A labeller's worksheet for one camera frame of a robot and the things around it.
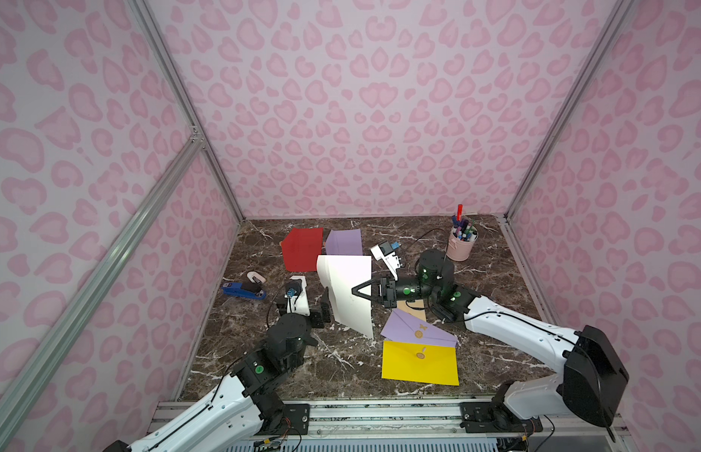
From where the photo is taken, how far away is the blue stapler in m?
0.96

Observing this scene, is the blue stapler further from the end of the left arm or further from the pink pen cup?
the pink pen cup

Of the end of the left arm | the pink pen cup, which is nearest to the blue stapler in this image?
the end of the left arm

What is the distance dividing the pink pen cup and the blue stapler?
69cm

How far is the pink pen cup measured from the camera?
1.00 m
